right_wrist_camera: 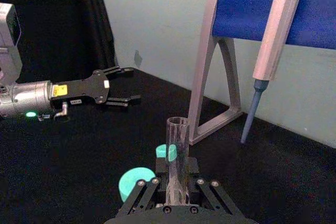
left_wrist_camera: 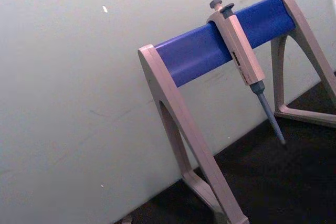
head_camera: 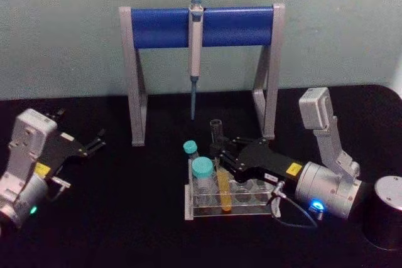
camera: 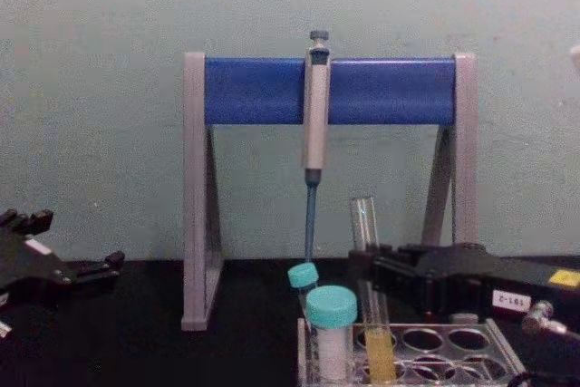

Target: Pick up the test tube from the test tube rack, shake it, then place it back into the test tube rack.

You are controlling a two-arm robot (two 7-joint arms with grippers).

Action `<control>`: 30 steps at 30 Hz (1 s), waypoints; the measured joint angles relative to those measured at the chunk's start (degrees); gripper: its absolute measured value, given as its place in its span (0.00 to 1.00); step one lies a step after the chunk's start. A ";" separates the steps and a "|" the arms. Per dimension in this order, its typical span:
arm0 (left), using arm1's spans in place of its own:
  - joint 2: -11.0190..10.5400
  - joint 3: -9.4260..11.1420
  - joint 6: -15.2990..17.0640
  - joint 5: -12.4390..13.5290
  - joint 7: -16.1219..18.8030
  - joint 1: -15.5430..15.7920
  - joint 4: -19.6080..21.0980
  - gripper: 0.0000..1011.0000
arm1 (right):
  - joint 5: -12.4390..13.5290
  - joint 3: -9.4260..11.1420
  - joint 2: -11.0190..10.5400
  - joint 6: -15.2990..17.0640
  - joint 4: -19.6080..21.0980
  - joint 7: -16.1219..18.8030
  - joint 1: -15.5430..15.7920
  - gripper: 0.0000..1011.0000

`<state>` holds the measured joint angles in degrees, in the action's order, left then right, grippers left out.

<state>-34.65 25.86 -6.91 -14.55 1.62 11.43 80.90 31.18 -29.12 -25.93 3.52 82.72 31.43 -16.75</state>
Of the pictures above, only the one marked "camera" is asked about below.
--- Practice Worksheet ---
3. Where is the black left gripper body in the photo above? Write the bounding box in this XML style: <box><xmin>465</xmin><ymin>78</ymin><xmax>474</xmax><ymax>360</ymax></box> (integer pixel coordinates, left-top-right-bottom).
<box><xmin>0</xmin><ymin>226</ymin><xmax>77</xmax><ymax>312</ymax></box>

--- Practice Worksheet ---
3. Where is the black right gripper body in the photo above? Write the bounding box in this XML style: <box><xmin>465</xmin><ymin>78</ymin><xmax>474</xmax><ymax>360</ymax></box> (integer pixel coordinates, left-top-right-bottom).
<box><xmin>417</xmin><ymin>242</ymin><xmax>580</xmax><ymax>323</ymax></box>

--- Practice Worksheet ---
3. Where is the glass test tube yellow liquid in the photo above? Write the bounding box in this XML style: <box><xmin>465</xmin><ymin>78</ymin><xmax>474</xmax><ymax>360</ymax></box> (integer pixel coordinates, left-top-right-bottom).
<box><xmin>348</xmin><ymin>196</ymin><xmax>399</xmax><ymax>383</ymax></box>

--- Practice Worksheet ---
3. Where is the large tube with teal cap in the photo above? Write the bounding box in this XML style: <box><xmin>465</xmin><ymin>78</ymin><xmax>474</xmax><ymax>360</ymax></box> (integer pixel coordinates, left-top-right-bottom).
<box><xmin>304</xmin><ymin>285</ymin><xmax>359</xmax><ymax>384</ymax></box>

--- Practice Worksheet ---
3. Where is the small tube with teal cap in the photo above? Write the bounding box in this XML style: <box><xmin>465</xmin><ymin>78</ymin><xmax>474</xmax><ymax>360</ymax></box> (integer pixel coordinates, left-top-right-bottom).
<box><xmin>286</xmin><ymin>262</ymin><xmax>320</xmax><ymax>332</ymax></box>

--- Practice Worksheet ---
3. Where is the clear plastic tube rack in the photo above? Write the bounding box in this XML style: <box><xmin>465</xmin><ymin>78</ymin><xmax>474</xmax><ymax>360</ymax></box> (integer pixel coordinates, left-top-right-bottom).
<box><xmin>295</xmin><ymin>316</ymin><xmax>529</xmax><ymax>387</ymax></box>

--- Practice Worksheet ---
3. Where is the black table cloth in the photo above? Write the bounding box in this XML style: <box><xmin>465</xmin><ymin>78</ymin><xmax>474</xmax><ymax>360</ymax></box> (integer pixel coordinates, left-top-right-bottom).
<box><xmin>0</xmin><ymin>254</ymin><xmax>580</xmax><ymax>387</ymax></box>

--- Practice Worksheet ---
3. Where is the grey pipette with blue tip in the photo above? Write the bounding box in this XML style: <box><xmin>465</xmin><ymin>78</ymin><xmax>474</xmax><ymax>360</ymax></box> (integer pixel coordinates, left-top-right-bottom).
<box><xmin>300</xmin><ymin>29</ymin><xmax>333</xmax><ymax>266</ymax></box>

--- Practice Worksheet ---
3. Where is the grey stand with blue bar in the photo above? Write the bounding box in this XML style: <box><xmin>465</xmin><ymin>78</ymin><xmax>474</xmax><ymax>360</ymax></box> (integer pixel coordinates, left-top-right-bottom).
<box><xmin>180</xmin><ymin>51</ymin><xmax>479</xmax><ymax>333</ymax></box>

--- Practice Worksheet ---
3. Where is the dark cable with silver plug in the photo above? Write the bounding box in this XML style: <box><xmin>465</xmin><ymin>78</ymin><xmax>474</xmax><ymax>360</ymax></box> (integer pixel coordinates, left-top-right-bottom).
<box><xmin>519</xmin><ymin>299</ymin><xmax>580</xmax><ymax>343</ymax></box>

